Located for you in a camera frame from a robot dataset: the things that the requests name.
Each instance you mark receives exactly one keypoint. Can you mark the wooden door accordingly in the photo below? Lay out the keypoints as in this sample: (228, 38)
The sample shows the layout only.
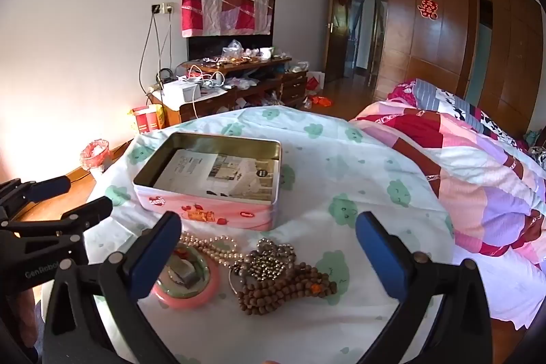
(339, 31)

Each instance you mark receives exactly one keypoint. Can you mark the green bangle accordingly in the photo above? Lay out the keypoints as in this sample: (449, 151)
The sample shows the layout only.
(201, 261)

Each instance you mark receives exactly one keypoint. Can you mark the red and yellow gift bag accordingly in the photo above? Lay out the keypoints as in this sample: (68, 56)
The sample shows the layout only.
(147, 121)

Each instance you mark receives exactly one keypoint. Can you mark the clear glass bangle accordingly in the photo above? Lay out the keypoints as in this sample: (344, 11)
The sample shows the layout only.
(230, 283)

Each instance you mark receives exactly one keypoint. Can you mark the red and pink patchwork cloth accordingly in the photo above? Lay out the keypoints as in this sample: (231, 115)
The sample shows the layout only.
(226, 12)

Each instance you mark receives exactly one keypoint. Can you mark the clear plastic bag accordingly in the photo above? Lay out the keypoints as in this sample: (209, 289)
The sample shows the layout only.
(232, 49)

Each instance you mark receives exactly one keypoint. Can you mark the wooden television cabinet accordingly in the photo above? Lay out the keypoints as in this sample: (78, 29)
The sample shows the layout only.
(294, 87)

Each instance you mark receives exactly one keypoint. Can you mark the white cardboard box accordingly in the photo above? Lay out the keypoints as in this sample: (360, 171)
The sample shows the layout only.
(179, 93)

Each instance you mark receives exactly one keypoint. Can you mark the white mug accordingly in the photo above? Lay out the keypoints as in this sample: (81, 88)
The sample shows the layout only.
(266, 54)

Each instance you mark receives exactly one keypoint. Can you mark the trash bin with pink bag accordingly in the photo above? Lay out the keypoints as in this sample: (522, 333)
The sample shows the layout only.
(94, 157)

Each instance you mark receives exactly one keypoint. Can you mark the small cream box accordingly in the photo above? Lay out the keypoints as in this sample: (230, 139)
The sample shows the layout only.
(184, 272)

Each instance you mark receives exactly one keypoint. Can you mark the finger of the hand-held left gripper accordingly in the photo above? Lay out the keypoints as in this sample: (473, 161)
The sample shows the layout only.
(47, 186)
(91, 211)

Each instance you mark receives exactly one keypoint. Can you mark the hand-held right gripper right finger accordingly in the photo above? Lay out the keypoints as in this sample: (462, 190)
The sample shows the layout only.
(379, 257)

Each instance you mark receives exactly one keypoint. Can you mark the pink tin box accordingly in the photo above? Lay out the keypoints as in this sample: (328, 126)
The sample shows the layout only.
(239, 214)

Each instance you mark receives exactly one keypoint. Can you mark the bed with colourful quilt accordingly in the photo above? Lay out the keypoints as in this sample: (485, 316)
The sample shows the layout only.
(469, 159)

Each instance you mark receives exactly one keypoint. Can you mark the black and white patterned blanket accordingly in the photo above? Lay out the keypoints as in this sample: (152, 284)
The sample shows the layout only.
(452, 101)

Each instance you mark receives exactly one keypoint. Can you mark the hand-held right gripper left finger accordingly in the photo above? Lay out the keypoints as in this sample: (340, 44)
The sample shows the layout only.
(158, 255)

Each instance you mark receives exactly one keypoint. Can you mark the red paper wardrobe decoration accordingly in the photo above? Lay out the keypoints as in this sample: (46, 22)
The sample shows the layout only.
(428, 8)

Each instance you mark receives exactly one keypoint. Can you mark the black television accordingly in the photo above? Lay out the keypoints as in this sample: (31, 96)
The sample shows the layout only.
(204, 46)

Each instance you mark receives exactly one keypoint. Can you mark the printed paper leaflet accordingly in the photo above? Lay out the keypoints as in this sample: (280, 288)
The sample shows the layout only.
(204, 172)

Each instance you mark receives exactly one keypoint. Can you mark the brown wooden wardrobe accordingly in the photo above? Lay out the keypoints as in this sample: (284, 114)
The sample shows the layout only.
(443, 57)

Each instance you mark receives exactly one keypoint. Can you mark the orange plastic bag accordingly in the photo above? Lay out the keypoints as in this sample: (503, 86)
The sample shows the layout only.
(320, 100)

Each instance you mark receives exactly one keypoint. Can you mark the white and red paper bag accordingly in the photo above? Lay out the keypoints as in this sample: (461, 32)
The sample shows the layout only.
(315, 82)

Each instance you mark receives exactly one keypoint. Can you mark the wall socket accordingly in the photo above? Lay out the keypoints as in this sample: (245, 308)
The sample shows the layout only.
(162, 8)

